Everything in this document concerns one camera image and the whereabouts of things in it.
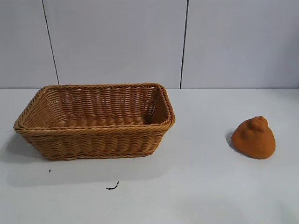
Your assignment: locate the woven wicker basket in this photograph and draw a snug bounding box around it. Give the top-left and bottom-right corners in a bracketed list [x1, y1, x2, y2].
[13, 82, 176, 161]

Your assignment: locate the orange fruit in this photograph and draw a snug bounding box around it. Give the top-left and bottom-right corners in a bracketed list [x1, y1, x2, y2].
[231, 117, 276, 160]

